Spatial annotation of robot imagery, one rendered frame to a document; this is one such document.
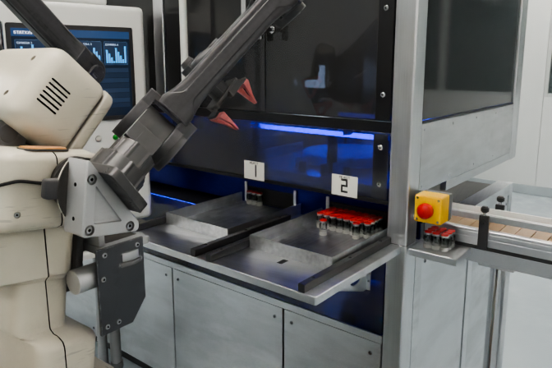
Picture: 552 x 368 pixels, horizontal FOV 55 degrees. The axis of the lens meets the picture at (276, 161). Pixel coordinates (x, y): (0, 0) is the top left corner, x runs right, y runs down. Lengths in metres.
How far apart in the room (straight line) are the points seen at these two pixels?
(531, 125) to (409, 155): 4.68
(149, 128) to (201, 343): 1.38
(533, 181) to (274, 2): 5.32
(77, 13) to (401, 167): 1.12
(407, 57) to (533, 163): 4.77
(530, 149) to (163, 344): 4.61
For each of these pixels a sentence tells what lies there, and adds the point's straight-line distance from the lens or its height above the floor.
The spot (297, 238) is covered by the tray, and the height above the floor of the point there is 0.88.
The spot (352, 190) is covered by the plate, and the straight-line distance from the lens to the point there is 1.50.
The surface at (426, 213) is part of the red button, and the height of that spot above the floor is 0.99.
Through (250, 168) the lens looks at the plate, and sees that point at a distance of 1.71.
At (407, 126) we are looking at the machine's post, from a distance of 1.39.
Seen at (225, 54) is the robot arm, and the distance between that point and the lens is 0.92.
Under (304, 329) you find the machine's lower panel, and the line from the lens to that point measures 1.76.
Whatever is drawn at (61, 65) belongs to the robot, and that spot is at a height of 1.36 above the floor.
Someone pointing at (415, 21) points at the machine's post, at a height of 1.46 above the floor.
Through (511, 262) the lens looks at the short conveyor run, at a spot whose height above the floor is 0.86.
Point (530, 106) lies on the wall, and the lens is 6.03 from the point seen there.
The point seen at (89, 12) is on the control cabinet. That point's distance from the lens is 1.87.
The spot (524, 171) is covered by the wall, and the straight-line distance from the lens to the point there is 6.12.
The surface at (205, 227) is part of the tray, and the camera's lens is 1.53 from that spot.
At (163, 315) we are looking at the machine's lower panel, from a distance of 2.27.
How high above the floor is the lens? 1.36
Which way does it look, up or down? 11 degrees down
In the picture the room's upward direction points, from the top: straight up
